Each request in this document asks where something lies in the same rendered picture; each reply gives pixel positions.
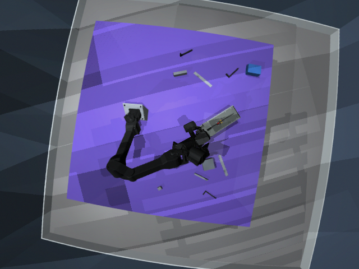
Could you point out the blue cube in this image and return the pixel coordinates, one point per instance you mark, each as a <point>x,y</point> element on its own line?
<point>253,69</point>

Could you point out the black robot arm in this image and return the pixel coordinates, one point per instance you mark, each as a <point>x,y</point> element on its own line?
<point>169,160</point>

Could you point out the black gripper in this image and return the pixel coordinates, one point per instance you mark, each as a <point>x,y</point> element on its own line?
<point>190,127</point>

